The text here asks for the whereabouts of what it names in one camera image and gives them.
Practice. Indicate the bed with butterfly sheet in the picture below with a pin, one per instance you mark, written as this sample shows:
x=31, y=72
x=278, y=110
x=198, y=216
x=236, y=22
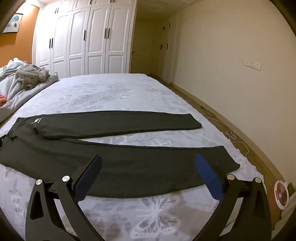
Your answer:
x=120, y=95

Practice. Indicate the white wall socket panel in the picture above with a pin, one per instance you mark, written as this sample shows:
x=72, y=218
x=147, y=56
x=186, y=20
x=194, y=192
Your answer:
x=252, y=64

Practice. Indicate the light grey duvet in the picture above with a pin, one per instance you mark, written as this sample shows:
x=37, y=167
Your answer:
x=11, y=84

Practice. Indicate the crumpled grey garment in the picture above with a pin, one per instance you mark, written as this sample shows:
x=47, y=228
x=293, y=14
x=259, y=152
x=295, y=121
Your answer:
x=30, y=74

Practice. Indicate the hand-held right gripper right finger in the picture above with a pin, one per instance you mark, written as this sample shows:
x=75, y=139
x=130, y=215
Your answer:
x=209, y=176

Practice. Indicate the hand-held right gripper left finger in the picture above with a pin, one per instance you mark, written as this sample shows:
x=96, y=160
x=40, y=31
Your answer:
x=89, y=177

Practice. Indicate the cream built-in cabinet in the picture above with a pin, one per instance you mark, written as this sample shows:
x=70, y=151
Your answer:
x=165, y=51

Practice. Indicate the feather wall picture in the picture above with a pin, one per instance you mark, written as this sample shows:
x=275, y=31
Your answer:
x=13, y=23

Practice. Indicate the coral pink blanket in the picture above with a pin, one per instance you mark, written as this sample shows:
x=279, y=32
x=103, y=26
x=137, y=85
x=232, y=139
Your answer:
x=1, y=99

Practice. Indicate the dark green pants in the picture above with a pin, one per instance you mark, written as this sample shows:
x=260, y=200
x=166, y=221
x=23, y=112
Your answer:
x=129, y=166

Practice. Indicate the round pink white fan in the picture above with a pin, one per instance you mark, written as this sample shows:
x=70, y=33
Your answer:
x=281, y=194

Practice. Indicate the white panelled wardrobe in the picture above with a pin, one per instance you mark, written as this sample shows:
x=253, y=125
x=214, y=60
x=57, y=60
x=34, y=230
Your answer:
x=97, y=34

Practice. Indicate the cream door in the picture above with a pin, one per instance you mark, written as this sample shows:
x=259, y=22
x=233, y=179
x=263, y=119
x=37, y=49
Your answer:
x=141, y=48

